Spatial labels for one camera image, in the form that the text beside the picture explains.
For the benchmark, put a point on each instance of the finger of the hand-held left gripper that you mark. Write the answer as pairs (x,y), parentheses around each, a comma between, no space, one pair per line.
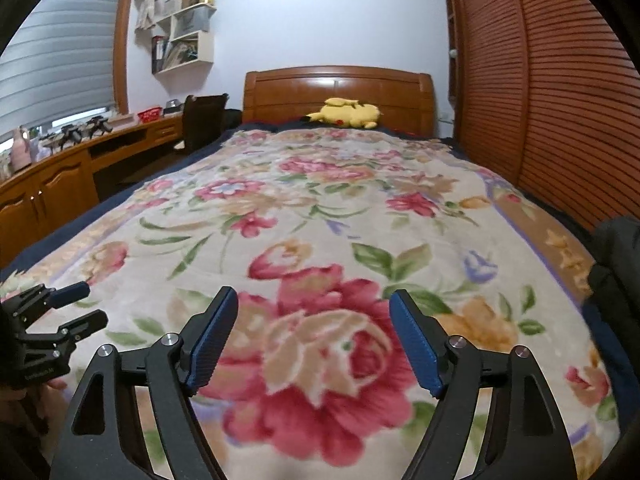
(82,327)
(70,295)

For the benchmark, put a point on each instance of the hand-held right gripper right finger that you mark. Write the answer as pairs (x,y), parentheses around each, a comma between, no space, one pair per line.
(417,345)

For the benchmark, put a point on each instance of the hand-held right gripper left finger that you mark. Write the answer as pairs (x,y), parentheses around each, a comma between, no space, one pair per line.
(215,345)

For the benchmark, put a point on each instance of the dark grey zip jacket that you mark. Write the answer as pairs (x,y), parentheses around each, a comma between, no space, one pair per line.
(617,242)

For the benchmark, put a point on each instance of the person's left hand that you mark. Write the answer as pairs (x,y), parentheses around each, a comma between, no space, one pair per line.
(52,387)

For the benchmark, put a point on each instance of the wooden desk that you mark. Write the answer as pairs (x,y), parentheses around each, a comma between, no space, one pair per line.
(60,180)

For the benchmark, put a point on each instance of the lavender figurine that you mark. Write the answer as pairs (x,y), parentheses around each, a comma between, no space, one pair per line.
(38,150)

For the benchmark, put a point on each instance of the pink vase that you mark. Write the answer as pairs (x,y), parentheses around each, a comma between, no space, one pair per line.
(21,152)

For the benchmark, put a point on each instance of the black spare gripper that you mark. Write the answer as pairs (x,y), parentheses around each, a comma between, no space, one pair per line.
(98,126)
(69,136)

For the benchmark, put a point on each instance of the floral blanket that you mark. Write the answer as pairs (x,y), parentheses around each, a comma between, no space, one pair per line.
(320,200)

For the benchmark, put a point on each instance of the beige box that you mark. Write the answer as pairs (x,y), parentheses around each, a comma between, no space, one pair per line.
(123,120)

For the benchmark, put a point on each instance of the red basket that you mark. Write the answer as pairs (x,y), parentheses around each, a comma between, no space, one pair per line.
(150,115)

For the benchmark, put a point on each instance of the metal bowl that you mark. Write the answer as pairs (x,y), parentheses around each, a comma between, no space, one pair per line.
(174,106)

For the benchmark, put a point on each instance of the dark wooden chair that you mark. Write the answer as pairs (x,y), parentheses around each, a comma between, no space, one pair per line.
(202,120)

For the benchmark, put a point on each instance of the yellow plush toy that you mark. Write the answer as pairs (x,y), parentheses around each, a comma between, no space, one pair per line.
(350,114)

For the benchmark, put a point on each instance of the grey window blind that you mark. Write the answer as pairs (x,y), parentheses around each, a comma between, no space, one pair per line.
(55,50)

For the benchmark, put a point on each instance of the black file binders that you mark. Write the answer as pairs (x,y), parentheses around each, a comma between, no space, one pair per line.
(158,55)

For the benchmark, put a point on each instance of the wooden bed headboard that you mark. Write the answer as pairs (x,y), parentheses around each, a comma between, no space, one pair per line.
(300,95)

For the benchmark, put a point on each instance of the wooden slatted wardrobe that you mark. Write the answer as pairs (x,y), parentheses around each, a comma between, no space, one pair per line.
(560,85)

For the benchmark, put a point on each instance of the grey paper bag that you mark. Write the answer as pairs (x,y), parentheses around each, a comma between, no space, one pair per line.
(192,21)

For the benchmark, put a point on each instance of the wall socket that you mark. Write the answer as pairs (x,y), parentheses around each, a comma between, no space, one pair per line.
(445,119)

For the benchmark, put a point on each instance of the white wall shelf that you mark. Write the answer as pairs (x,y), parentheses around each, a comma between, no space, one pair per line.
(205,50)

